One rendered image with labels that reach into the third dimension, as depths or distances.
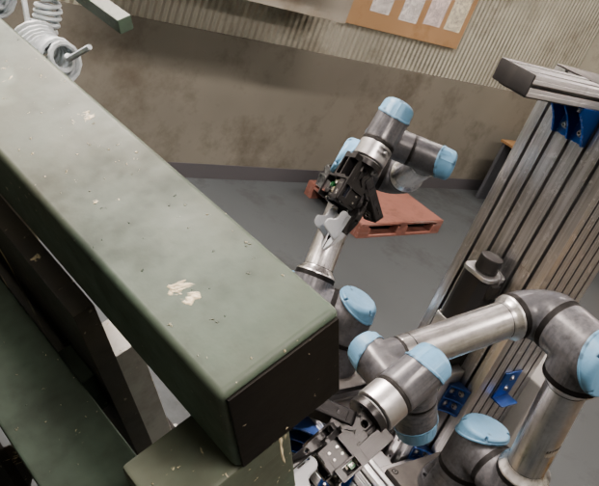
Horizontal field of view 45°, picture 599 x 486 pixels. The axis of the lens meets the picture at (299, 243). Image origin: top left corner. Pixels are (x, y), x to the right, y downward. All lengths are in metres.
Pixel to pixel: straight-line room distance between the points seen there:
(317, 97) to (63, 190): 5.20
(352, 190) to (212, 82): 3.69
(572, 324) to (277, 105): 4.32
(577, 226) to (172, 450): 1.35
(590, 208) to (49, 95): 1.32
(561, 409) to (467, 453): 0.31
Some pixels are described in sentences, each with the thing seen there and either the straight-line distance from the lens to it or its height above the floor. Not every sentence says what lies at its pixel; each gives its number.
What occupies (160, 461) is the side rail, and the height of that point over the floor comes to 1.81.
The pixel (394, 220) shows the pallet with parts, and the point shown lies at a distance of 5.76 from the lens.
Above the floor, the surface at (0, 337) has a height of 1.70.
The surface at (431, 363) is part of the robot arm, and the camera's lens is 1.18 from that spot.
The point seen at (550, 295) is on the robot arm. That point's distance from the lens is 1.51.
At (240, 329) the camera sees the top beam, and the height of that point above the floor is 1.94.
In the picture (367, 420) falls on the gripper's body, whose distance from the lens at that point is 1.15.
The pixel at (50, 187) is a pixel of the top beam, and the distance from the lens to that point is 0.60.
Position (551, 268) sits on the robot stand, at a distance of 1.79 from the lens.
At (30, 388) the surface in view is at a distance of 0.75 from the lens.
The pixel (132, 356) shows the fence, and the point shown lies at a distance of 0.80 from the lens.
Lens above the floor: 2.20
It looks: 26 degrees down
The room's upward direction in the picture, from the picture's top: 22 degrees clockwise
